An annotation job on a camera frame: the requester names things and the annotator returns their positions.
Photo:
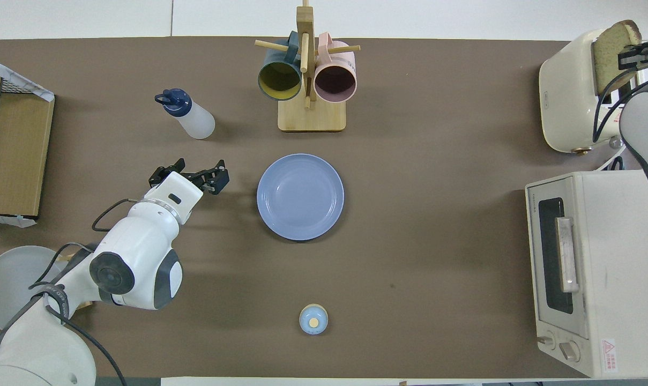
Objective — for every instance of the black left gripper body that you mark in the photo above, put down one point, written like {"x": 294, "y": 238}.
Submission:
{"x": 192, "y": 176}

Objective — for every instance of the slice of toast bread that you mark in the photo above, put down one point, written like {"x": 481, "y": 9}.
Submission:
{"x": 605, "y": 59}

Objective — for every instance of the white bottle with navy cap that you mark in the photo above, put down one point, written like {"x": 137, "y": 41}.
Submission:
{"x": 195, "y": 120}

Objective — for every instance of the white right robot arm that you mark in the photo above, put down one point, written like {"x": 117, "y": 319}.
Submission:
{"x": 645, "y": 123}

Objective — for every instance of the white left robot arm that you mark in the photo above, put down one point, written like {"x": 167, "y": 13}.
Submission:
{"x": 141, "y": 252}

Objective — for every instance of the blue round plate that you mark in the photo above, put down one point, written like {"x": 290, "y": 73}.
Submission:
{"x": 299, "y": 198}

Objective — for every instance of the pale grey plate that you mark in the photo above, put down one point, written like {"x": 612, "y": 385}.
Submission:
{"x": 13, "y": 284}

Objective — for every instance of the cream two-slot toaster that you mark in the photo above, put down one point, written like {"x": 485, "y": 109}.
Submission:
{"x": 565, "y": 102}

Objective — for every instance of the wooden mug tree rack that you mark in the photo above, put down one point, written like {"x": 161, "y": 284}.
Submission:
{"x": 313, "y": 118}

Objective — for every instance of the dark teal mug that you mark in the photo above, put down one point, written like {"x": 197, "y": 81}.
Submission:
{"x": 279, "y": 80}

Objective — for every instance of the pink mug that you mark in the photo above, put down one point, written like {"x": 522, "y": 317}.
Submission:
{"x": 334, "y": 80}

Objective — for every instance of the small blue bell wooden knob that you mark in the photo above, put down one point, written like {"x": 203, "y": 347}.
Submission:
{"x": 313, "y": 319}

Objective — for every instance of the white toaster oven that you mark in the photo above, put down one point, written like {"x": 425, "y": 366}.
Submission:
{"x": 618, "y": 268}

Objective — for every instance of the brown table mat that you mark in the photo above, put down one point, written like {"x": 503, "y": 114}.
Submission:
{"x": 436, "y": 161}

